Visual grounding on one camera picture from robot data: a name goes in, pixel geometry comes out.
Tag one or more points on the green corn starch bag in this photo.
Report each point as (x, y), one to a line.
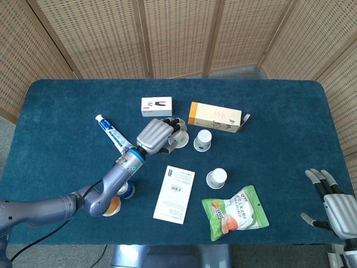
(235, 213)

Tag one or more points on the wooden rattan folding screen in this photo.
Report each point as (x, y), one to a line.
(178, 36)

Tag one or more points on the blue silver drink can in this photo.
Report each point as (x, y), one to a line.
(129, 191)

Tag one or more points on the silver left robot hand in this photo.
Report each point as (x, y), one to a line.
(153, 136)

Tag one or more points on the flat white printed box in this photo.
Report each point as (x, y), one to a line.
(174, 195)

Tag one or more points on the white floral paper cup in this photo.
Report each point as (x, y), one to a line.
(216, 178)
(202, 141)
(182, 139)

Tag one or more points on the long orange beige carton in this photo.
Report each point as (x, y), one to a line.
(214, 115)

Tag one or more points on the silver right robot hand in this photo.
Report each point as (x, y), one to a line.
(340, 212)

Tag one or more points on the orange fruit jelly cup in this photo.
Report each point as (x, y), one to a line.
(114, 207)

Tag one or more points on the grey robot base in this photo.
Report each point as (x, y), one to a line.
(170, 257)

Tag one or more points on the dark teal table cloth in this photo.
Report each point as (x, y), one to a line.
(265, 125)

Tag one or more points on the blue white toothpaste tube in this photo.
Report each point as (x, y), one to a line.
(107, 129)

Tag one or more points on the small white stapler box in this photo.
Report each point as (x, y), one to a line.
(156, 107)

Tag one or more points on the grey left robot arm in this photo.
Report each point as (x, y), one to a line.
(117, 178)

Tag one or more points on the white floor box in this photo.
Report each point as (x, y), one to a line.
(336, 259)

